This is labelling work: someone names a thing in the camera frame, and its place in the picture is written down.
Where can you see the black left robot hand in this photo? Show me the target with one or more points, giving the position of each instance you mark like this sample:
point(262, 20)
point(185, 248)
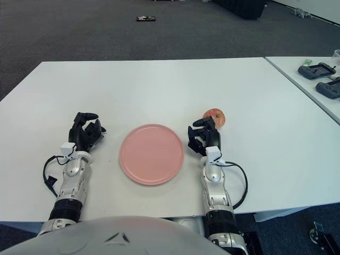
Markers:
point(79, 134)

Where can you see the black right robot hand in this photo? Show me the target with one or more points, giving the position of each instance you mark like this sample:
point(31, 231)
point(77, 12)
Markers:
point(212, 136)

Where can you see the red yellow apple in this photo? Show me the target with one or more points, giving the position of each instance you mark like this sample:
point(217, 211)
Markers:
point(217, 114)

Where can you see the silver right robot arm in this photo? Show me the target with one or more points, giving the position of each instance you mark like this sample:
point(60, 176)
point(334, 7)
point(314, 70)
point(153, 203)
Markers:
point(216, 191)

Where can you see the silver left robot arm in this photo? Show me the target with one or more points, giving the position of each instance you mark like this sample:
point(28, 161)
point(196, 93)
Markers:
point(71, 183)

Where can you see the pink round plate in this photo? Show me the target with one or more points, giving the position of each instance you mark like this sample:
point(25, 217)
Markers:
point(152, 154)

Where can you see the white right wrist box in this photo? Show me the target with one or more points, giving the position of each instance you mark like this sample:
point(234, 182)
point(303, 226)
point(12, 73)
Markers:
point(213, 154)

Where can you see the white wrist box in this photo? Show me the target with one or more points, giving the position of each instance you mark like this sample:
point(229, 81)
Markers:
point(213, 154)
point(67, 148)

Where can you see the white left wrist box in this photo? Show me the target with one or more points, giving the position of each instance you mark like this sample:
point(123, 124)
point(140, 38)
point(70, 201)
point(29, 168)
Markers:
point(67, 148)

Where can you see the grey robot torso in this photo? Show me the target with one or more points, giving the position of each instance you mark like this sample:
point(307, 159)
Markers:
point(106, 236)

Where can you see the small green packet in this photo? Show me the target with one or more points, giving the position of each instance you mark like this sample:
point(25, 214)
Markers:
point(308, 62)

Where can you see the grey handheld controller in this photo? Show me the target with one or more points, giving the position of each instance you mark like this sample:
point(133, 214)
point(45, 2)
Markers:
point(329, 89)
point(316, 71)

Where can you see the black cabinet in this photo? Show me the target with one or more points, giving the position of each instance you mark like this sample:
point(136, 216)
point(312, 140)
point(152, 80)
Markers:
point(239, 8)

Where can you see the flat dark object on floor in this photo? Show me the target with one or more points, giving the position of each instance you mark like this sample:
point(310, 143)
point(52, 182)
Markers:
point(146, 18)

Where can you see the black caster wheel base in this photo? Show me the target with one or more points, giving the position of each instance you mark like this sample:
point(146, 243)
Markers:
point(322, 235)

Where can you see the clear plastic cup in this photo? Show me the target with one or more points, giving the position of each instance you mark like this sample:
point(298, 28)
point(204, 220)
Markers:
point(336, 55)

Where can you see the grey toy figure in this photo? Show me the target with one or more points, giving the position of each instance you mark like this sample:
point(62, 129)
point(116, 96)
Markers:
point(300, 12)

